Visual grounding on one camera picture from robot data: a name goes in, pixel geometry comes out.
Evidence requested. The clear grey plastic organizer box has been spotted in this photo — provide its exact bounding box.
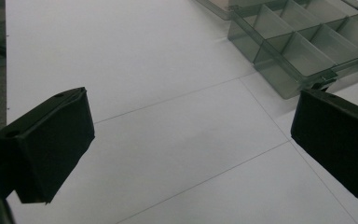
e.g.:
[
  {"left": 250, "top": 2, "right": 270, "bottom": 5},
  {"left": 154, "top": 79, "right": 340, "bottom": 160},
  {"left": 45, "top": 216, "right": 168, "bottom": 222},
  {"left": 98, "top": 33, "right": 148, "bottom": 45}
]
[{"left": 195, "top": 0, "right": 358, "bottom": 101}]

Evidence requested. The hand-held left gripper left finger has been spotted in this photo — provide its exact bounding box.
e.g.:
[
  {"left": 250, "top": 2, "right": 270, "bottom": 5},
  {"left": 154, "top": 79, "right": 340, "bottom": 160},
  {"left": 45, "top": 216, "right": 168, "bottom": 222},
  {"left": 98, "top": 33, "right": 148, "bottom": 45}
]
[{"left": 0, "top": 87, "right": 96, "bottom": 205}]

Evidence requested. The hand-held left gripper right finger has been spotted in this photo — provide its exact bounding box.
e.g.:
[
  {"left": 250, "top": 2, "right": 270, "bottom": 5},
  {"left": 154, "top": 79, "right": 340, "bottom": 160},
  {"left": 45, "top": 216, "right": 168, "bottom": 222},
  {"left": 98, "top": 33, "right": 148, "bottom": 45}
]
[{"left": 290, "top": 89, "right": 358, "bottom": 203}]

